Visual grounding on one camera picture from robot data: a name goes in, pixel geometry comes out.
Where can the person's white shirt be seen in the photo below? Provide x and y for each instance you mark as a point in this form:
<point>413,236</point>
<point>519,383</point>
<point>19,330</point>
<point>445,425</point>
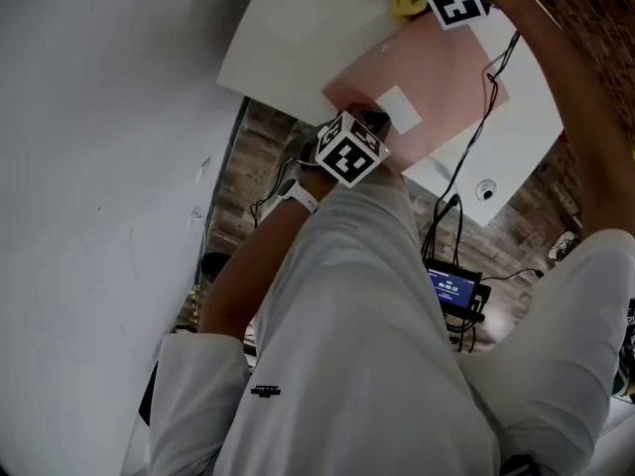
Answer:
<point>367,345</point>

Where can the round white dome device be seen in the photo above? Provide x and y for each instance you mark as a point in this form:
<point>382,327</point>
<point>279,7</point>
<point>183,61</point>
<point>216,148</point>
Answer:
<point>487,190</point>

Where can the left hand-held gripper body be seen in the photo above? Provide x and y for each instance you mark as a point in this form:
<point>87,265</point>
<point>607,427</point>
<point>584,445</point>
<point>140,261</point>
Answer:
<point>347,156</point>

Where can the pink object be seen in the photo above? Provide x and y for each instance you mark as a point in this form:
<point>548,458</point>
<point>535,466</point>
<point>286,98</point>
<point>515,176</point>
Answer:
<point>436,67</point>

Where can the person's right forearm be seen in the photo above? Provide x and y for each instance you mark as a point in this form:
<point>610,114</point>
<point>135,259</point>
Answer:
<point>560,82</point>

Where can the person's left forearm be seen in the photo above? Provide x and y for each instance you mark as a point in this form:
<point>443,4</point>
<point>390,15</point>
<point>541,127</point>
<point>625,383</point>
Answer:
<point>258,261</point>

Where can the white rectangular label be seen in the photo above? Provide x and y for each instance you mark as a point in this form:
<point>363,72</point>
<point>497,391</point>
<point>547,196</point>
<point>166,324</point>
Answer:
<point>399,109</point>

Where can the black round bin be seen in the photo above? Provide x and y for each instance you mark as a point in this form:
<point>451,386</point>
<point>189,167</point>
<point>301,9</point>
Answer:
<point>214,268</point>

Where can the white wristwatch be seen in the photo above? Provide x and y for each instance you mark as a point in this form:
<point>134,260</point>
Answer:
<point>297,196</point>

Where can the black monitor with blue screen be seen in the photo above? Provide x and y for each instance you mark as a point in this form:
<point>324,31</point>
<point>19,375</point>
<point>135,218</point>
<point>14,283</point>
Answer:
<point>454,288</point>

